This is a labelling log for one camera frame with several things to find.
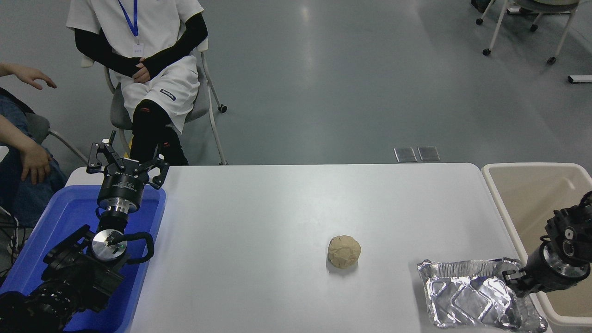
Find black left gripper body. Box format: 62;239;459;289
98;167;150;206

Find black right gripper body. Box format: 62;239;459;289
519;249;589;295

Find silver foil tray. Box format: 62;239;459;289
417;258;549;333

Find person's hand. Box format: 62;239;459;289
18;67;58;90
20;142;52;185
132;62;152;83

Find blue plastic tray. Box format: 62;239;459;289
0;184;167;333

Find large pale bin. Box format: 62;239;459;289
481;163;592;327

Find person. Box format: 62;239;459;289
0;62;68;232
65;0;209;166

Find grey wheeled chair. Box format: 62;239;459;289
81;38;228;166

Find white-framed wheeled chair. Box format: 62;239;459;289
476;0;581;65

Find black cables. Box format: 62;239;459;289
0;206;24;276

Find blue lanyard with badge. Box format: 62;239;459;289
117;0;145;57

